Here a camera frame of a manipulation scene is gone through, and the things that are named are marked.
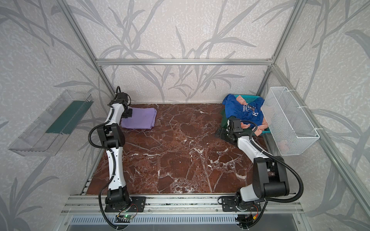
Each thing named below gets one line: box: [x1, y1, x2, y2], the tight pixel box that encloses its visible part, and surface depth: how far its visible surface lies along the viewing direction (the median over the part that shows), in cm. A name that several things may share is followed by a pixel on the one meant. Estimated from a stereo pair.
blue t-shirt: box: [222, 93, 265, 127], surface depth 105 cm
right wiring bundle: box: [234, 206, 266, 231], surface depth 72 cm
